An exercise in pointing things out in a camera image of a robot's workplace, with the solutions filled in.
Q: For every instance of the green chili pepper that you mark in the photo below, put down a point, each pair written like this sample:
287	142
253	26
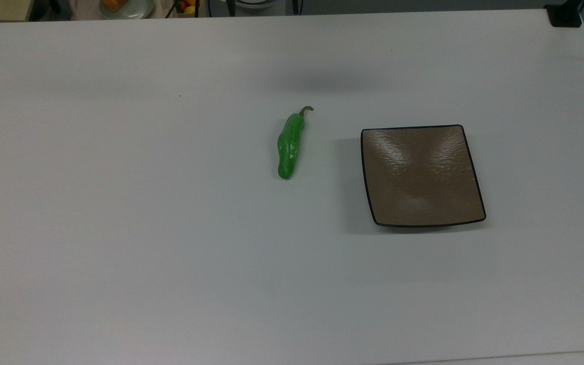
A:
287	149

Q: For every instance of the brown square ceramic plate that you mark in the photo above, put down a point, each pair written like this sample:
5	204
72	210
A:
421	175

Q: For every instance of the pale plate with bread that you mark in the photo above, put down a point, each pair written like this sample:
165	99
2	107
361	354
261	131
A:
130	9

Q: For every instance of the black table corner clamp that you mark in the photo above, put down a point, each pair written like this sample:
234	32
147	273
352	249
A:
564	15

